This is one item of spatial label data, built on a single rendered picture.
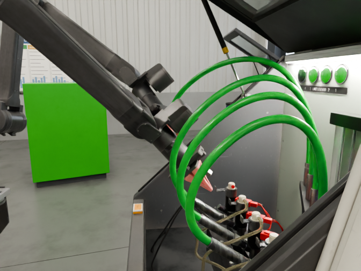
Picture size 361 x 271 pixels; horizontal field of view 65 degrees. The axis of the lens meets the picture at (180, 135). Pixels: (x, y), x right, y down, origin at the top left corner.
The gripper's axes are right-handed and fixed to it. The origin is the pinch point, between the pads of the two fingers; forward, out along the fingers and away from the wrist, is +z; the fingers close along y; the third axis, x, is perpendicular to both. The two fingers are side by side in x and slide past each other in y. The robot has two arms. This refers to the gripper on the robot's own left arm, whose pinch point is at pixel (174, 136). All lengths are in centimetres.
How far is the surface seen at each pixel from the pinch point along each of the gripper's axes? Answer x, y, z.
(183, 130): -10.6, -17.5, 8.7
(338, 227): -23, -28, 37
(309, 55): -39.7, 18.5, 3.9
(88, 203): 203, 152, -89
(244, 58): -27.7, 0.9, -1.4
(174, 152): -6.1, -17.7, 10.8
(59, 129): 195, 157, -193
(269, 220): -8.9, -5.0, 31.9
